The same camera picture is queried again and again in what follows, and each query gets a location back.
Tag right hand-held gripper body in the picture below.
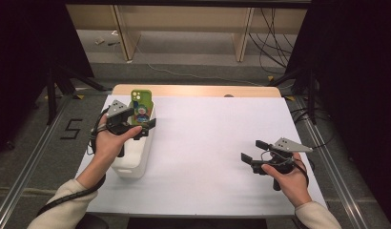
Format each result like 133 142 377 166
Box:
251 136 313 176

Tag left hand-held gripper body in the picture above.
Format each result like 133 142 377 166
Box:
106 99 137 135

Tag green cartoon phone case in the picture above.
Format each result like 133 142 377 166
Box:
130 89 153 127

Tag white plastic storage box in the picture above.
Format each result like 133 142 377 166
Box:
111 99 157 179

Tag person's left hand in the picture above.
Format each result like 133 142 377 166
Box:
93 115 143 166

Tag person's right hand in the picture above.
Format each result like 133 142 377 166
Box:
261 153 313 208

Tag white table sheet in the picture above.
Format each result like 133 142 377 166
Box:
73 94 328 218

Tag black metal stand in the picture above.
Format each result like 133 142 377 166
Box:
45 65 113 126
268 66 319 126

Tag black curtain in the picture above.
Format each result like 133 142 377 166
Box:
285 0 391 220
0 0 95 156

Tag beige wooden shelf unit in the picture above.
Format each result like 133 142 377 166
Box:
65 3 309 63

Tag black floor cables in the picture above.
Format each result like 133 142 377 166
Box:
290 106 337 152

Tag right hand-held gripper cable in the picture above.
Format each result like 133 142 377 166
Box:
260 150 311 189

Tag hand-held gripper cable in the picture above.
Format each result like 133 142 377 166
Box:
35 107 111 218
260 150 311 189

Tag metal floor rail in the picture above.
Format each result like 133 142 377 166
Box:
293 94 371 229
0 94 73 229

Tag left hand-held gripper cable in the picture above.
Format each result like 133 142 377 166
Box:
35 107 111 218

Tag black hanging cables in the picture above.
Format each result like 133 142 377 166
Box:
249 8 295 75

